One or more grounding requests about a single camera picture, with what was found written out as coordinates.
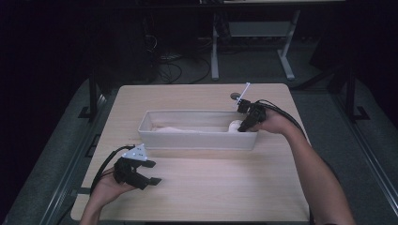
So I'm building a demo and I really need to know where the aluminium floor rail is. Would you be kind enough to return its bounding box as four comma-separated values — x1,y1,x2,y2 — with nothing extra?
38,93,111,225
331,93,398,217

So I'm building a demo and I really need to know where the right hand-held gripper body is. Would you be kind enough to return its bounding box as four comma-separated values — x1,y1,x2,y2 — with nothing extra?
235,82,268,124

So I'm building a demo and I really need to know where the pale pink cloth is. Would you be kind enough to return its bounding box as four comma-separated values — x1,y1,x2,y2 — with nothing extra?
154,126,202,134

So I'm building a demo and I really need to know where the person's left hand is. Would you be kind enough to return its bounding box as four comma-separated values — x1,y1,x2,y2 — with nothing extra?
91,171,138,206

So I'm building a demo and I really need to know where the white metal desk frame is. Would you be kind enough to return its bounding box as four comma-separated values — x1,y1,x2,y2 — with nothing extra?
200,0,345,82

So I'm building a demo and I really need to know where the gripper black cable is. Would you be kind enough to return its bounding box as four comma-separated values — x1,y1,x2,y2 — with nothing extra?
89,144,136,195
255,98,310,141

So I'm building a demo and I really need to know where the white sock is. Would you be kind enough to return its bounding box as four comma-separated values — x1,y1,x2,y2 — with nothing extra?
227,119,244,133

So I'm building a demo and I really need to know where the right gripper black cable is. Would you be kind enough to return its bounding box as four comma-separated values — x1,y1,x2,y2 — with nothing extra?
255,98,310,141

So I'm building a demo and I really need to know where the tangle of floor cables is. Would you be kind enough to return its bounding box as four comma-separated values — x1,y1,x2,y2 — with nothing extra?
154,51,213,85

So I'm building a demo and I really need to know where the black metal stand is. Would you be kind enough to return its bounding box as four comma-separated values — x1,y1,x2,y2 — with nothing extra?
343,67,371,124
78,69,101,122

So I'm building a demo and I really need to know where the white fabric storage box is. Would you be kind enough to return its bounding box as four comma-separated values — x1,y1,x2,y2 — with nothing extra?
137,109,259,151

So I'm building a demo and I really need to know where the person's right hand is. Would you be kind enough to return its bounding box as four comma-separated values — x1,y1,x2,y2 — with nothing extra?
250,107,300,138

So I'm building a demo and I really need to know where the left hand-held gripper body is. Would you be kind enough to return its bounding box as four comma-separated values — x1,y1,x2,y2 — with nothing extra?
113,143,149,186

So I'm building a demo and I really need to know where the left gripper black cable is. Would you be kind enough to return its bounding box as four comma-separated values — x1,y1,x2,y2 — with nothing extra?
89,144,136,195

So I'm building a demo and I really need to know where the black table bracket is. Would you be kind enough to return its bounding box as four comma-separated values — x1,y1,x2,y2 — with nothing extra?
70,187,93,197

